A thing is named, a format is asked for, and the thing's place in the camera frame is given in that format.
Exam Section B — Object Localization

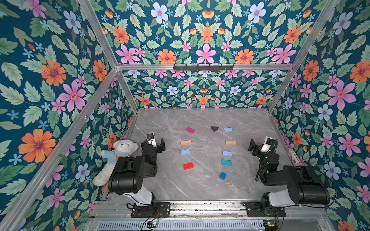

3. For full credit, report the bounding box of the magenta rectangular block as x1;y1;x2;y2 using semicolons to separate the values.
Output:
186;127;195;134

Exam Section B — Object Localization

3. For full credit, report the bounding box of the white teddy bear blue shirt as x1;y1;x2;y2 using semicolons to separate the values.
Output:
93;140;139;187

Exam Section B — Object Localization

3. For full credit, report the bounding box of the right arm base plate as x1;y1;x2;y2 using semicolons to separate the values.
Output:
242;202;286;218

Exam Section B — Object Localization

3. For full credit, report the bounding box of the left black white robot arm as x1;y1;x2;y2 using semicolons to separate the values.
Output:
108;133;166;207

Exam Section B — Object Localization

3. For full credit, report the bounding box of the blue square block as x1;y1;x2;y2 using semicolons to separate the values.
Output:
220;172;226;180

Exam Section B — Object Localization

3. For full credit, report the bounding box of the teal rectangular block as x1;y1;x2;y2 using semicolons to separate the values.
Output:
222;159;232;166

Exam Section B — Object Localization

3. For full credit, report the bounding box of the wooden block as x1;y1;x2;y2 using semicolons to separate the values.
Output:
181;140;192;145
225;141;237;146

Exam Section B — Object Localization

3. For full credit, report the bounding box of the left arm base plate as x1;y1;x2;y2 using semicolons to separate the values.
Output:
131;202;171;218

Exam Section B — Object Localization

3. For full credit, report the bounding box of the purple triangle block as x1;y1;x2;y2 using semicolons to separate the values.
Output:
211;126;219;132

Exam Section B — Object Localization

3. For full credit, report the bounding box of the light blue block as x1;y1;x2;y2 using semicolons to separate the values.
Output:
222;151;232;157
180;149;190;155
224;128;233;133

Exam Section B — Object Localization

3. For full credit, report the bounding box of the black hook rail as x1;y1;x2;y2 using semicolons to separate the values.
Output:
172;64;234;72

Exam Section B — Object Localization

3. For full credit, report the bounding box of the red rectangular block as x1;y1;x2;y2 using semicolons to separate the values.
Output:
183;163;194;170

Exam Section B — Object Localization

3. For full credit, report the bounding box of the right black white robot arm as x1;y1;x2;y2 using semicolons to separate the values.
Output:
248;137;330;211

